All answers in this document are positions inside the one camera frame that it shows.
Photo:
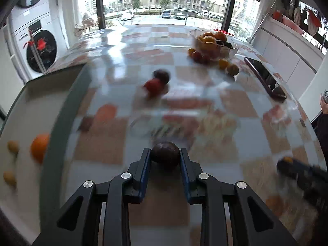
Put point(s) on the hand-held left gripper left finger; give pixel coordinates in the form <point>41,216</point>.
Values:
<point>144,174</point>

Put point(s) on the small red fruit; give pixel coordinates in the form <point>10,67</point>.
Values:
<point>197,55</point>
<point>205,59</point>

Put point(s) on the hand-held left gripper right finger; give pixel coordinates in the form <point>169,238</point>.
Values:
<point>185,176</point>

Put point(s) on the dried plant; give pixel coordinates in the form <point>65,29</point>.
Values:
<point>84,23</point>

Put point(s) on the clear glass bowl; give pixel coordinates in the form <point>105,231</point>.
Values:
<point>215,50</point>

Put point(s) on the white parked car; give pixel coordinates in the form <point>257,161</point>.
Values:
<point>127,15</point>

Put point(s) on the small orange fruit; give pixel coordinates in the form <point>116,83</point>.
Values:
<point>191,52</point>
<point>288,159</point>

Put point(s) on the white tray with grey rim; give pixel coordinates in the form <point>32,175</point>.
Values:
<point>25,112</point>

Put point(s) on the small dark fruit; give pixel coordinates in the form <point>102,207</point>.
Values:
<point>85,124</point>

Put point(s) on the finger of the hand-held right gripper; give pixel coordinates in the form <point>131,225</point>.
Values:
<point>287,169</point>
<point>303,164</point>

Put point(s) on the grey parked car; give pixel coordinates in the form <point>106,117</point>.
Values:
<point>180,16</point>

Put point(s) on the white dryer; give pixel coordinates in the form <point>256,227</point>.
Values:
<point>41,12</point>

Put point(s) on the black smartphone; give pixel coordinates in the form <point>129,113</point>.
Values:
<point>264,78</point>

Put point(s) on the orange container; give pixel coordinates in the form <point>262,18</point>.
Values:
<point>276,14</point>

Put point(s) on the pink basin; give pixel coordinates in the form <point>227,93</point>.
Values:
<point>293,24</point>

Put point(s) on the small yellow fruit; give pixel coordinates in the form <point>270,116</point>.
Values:
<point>12,147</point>
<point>9,178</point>

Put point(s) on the blue parked car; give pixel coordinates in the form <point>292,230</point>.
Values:
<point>166,13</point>

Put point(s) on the white mop pole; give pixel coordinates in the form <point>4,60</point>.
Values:
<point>266,15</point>

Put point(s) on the hanging red cloth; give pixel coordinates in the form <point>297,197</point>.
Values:
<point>314,20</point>

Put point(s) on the red apple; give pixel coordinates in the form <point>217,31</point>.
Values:
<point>153,86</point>

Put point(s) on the white cabinet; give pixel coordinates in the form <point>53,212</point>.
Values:
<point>287,53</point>

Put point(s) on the red basin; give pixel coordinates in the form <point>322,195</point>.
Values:
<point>225,31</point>

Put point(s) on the large dark plum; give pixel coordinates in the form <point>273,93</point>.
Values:
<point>165,153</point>

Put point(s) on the white washing machine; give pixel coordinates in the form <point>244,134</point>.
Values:
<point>20,43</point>

